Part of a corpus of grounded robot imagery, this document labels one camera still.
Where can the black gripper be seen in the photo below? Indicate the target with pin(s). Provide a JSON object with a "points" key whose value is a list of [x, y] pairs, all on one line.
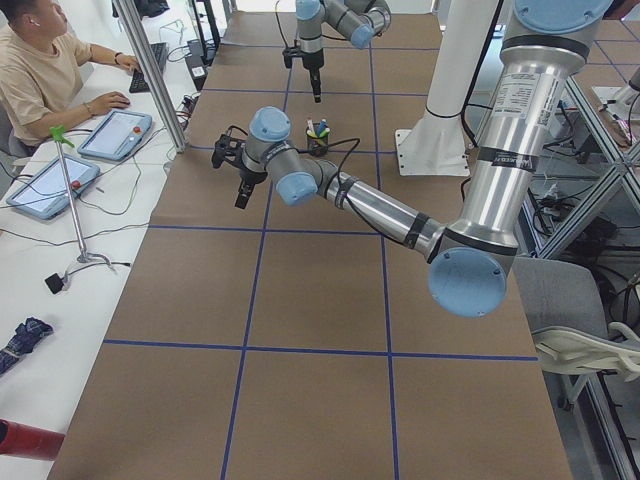
{"points": [[313, 64], [246, 178]]}

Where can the blue highlighter pen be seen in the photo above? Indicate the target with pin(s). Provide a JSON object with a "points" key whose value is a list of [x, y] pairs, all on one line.
{"points": [[321, 128]]}

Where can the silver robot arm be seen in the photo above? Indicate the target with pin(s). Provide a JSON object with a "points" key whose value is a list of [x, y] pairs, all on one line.
{"points": [[469, 258], [356, 21]]}

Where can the black mesh pen cup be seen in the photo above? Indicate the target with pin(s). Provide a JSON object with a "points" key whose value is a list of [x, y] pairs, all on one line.
{"points": [[317, 147]]}

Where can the far blue teach pendant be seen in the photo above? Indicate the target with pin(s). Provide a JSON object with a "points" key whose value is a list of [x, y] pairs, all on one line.
{"points": [[116, 136]]}

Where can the blue teach pendant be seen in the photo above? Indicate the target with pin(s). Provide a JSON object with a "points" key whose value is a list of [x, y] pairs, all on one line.
{"points": [[44, 195], [116, 136]]}

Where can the near blue teach pendant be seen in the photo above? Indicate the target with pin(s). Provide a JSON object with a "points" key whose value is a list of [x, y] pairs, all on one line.
{"points": [[44, 195]]}

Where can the small black square device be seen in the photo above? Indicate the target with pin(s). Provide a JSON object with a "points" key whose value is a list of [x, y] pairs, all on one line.
{"points": [[57, 283]]}

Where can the seated person beige shirt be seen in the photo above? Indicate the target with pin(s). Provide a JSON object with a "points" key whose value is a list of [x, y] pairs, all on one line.
{"points": [[40, 71]]}

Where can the red bottle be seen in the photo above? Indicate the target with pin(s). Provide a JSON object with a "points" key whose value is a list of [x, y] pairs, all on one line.
{"points": [[29, 442]]}

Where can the grey office chair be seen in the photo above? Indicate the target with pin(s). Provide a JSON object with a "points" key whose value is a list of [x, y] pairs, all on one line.
{"points": [[566, 318]]}

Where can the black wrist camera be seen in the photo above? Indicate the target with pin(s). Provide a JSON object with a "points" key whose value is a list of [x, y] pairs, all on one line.
{"points": [[228, 148], [290, 53]]}

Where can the aluminium frame post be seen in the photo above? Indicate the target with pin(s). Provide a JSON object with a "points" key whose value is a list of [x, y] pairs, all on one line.
{"points": [[139, 41]]}

